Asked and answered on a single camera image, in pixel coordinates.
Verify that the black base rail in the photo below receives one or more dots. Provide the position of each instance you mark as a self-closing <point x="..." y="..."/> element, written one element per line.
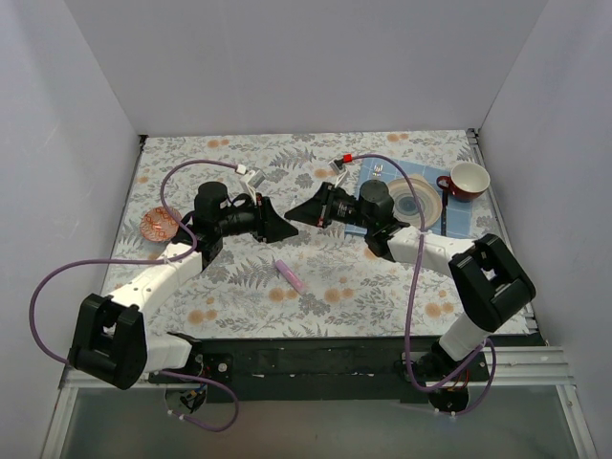
<point x="316" y="369"/>

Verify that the silver fork black handle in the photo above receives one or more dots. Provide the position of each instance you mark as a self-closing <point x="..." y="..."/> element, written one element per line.
<point x="377" y="171"/>

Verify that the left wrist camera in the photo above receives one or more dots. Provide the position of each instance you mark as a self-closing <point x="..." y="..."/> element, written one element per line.
<point x="250" y="179"/>

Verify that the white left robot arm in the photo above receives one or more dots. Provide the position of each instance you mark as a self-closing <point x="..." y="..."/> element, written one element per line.
<point x="111" y="341"/>

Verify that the red white mug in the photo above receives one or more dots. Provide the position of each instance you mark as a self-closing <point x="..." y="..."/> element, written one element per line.
<point x="465" y="182"/>

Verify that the red patterned small bowl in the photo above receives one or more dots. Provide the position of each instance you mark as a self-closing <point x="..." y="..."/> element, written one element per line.
<point x="159" y="225"/>

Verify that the black-handled knife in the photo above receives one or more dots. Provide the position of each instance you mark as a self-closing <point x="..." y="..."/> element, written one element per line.
<point x="444" y="215"/>

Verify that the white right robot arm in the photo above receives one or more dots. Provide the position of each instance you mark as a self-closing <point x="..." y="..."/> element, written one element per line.
<point x="491" y="284"/>

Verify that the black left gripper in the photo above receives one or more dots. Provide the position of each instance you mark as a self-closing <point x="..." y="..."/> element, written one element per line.
<point x="261" y="219"/>

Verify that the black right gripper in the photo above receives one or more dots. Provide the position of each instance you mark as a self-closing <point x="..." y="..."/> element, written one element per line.
<point x="324" y="206"/>

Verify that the pink highlighter pen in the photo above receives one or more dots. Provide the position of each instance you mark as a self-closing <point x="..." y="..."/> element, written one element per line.
<point x="290" y="276"/>

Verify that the beige blue-ringed plate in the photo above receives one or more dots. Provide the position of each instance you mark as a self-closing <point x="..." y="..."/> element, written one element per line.
<point x="412" y="203"/>

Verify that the blue checkered cloth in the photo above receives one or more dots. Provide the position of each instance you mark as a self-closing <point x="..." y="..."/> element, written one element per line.
<point x="459" y="214"/>

